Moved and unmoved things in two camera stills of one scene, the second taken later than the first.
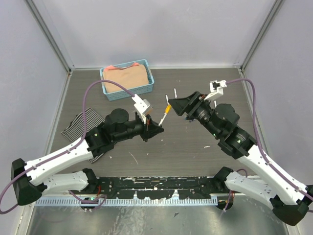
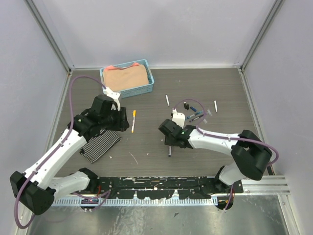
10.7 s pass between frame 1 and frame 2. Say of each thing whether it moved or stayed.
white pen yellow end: moved
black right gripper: moved
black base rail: stayed
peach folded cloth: stayed
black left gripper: moved
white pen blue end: moved
